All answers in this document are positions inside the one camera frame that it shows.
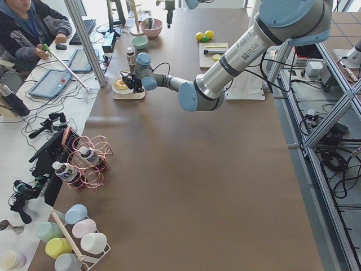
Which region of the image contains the yellow lemon outer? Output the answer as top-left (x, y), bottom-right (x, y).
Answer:
top-left (204, 30), bottom-right (215, 40)

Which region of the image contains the yellow plastic knife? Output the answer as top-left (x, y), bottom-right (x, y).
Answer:
top-left (206, 44), bottom-right (227, 49)

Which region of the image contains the pink ice bucket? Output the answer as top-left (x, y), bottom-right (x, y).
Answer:
top-left (140, 19), bottom-right (163, 38)

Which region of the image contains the black monitor stand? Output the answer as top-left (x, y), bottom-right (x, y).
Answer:
top-left (29, 128), bottom-right (68, 207)

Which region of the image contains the pink cup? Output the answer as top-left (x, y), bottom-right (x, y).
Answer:
top-left (72, 218), bottom-right (96, 239)

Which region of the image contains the yellow lemon near lime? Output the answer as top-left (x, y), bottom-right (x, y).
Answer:
top-left (195, 32), bottom-right (204, 41)

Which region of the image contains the black keyboard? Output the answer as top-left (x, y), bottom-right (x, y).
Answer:
top-left (68, 19), bottom-right (97, 46)

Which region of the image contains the grey cup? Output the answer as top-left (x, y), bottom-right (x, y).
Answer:
top-left (55, 253), bottom-right (82, 271)

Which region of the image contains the half lemon slice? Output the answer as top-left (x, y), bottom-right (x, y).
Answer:
top-left (212, 54), bottom-right (222, 62)

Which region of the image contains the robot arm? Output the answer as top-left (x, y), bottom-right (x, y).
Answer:
top-left (123, 0), bottom-right (333, 111)
top-left (164, 0), bottom-right (213, 28)

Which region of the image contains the white cup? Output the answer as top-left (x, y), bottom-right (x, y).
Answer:
top-left (80, 233), bottom-right (107, 255)

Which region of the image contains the black camera tripod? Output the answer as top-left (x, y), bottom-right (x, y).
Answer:
top-left (9, 176), bottom-right (47, 224)

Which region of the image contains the aluminium frame post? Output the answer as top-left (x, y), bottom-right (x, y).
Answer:
top-left (64, 0), bottom-right (106, 87)

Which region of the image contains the white round plate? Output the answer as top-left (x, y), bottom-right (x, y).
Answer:
top-left (112, 78), bottom-right (133, 94)

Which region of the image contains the steel ice scoop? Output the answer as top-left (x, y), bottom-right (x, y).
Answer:
top-left (143, 17), bottom-right (155, 29)

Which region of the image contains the bottle in rack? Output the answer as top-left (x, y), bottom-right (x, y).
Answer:
top-left (79, 146), bottom-right (107, 171)
top-left (52, 161), bottom-right (85, 190)

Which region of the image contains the green lime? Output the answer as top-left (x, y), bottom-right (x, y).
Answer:
top-left (201, 36), bottom-right (210, 42)

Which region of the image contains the glazed twisted donut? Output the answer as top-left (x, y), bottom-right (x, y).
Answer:
top-left (115, 79), bottom-right (128, 90)

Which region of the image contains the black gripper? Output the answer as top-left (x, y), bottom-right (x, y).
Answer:
top-left (165, 0), bottom-right (175, 28)
top-left (121, 72), bottom-right (144, 93)

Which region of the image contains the blue teach pendant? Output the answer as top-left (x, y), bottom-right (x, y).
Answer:
top-left (28, 69), bottom-right (72, 99)
top-left (68, 49), bottom-right (92, 73)

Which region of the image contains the wooden mug tree stand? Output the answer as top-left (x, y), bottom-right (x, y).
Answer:
top-left (126, 0), bottom-right (144, 37)

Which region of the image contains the seated person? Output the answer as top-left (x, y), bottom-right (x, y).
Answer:
top-left (1, 1), bottom-right (72, 73)

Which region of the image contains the blue teach pendant far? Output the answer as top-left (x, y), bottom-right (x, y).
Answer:
top-left (68, 49), bottom-right (92, 73)

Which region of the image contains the blue teach pendant near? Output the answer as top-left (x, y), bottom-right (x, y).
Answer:
top-left (28, 69), bottom-right (72, 99)

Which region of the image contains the copper wire bottle rack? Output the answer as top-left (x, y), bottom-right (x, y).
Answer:
top-left (61, 127), bottom-right (113, 192)

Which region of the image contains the mint green bowl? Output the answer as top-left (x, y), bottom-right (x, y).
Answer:
top-left (131, 36), bottom-right (148, 50)

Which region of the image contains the yellow cup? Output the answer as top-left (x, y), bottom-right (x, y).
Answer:
top-left (45, 238), bottom-right (73, 259)

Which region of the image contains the black computer mouse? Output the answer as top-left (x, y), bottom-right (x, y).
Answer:
top-left (55, 43), bottom-right (67, 51)

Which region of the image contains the wooden rack handle rod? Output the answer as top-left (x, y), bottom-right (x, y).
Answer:
top-left (50, 208), bottom-right (85, 262)

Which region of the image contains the blue cup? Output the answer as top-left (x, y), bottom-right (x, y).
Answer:
top-left (65, 204), bottom-right (88, 225)

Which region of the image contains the dark tea bottle on tray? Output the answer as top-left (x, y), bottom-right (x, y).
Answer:
top-left (126, 47), bottom-right (136, 73)

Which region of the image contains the mint cup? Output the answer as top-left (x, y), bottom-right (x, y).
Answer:
top-left (36, 222), bottom-right (63, 243)

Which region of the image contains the cream rabbit tray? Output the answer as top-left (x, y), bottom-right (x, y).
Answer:
top-left (112, 69), bottom-right (146, 100)

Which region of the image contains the black thermos bottle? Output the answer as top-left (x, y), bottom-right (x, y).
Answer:
top-left (1, 84), bottom-right (30, 116)

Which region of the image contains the white wire cup rack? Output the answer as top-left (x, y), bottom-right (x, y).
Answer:
top-left (50, 208), bottom-right (112, 271)

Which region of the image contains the steel muddler black tip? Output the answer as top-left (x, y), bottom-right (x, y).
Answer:
top-left (203, 49), bottom-right (227, 55)

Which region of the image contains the bamboo cutting board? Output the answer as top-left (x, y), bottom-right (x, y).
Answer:
top-left (199, 42), bottom-right (228, 69)

